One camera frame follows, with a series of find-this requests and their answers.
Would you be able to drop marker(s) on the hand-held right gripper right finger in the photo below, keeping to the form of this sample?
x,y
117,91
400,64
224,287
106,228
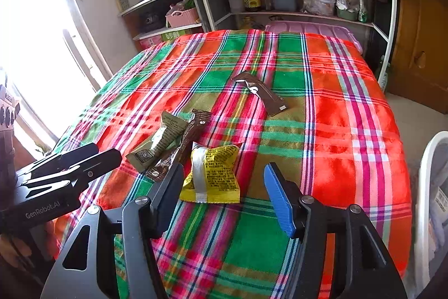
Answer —
x,y
278,201

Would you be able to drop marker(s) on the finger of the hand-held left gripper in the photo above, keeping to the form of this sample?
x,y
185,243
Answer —
x,y
70,155
87,173

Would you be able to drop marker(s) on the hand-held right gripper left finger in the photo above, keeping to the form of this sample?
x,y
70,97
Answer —
x,y
168,201

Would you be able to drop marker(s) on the yellow snack packet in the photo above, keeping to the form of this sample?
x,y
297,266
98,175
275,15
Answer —
x,y
220,173

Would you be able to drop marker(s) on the white plastic bin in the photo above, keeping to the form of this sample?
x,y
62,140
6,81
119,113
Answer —
x,y
425,201

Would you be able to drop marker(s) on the white blue milk carton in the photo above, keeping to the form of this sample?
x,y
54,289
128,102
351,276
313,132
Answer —
x,y
440,201

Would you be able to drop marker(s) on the person's left hand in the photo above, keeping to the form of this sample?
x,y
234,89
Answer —
x,y
14,248

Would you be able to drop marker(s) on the olive green wrapper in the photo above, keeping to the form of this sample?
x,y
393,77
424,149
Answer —
x,y
168,131

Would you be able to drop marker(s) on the brown coffee sachet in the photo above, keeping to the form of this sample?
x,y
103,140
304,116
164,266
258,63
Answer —
x,y
196,124

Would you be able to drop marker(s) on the plaid tablecloth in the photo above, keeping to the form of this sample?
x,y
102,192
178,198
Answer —
x,y
332,131

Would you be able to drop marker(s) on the dark brown wrapper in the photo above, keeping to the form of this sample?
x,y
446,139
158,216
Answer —
x,y
266,98

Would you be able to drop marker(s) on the red cardboard box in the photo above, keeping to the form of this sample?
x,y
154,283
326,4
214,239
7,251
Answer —
x,y
148,43

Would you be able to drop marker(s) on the low wooden shelf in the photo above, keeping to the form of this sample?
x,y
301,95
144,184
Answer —
x,y
150,35

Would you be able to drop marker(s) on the black pot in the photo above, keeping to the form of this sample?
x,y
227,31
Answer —
x,y
151,22

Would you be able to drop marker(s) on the green cardboard box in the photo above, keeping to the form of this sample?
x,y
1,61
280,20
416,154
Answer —
x,y
175,35

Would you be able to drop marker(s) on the pink plastic lid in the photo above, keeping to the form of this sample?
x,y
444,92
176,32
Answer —
x,y
315,30

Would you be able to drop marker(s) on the pink plastic basket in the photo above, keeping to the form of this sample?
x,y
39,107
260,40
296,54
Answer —
x,y
182,18

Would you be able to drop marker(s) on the yellow oil bottle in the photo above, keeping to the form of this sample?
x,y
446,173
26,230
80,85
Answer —
x,y
250,23

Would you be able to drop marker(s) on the green small basket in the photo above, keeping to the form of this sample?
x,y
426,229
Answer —
x,y
347,15

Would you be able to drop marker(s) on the crumpled plastic bag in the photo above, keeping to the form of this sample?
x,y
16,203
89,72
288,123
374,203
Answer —
x,y
311,5

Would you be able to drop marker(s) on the metal shelf unit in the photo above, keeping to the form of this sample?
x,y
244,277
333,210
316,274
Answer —
x,y
210,1

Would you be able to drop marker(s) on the wooden door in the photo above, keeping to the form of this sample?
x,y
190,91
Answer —
x,y
420,40

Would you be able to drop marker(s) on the white window frame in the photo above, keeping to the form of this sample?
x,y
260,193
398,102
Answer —
x,y
75,22

